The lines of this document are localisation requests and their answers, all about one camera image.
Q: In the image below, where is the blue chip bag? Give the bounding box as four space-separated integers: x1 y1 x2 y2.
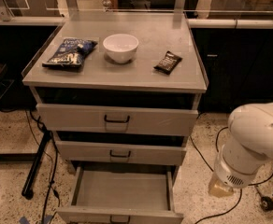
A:
42 38 97 68

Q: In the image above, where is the blue tape on floor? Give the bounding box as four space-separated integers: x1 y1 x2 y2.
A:
18 215 54 224

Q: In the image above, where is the black cables left floor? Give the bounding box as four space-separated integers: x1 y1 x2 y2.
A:
23 109 62 224

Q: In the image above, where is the black stand leg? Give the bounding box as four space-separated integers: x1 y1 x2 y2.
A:
22 131 50 200

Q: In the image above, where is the white bowl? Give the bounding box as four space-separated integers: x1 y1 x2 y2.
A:
103 34 139 63

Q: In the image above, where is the black snack bar wrapper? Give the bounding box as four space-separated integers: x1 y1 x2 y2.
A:
154 51 182 75

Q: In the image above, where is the black floor cable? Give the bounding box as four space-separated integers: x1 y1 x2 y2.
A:
189 125 273 224

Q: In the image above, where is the grey drawer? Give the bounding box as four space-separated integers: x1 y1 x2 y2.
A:
56 141 186 165
58 162 183 224
36 104 198 136

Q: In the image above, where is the grey drawer cabinet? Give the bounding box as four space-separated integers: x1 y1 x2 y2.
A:
22 10 209 175

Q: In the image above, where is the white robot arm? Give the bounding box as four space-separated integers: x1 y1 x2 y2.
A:
208 103 273 198

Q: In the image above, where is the clear water bottle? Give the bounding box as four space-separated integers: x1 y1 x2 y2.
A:
102 0 112 10

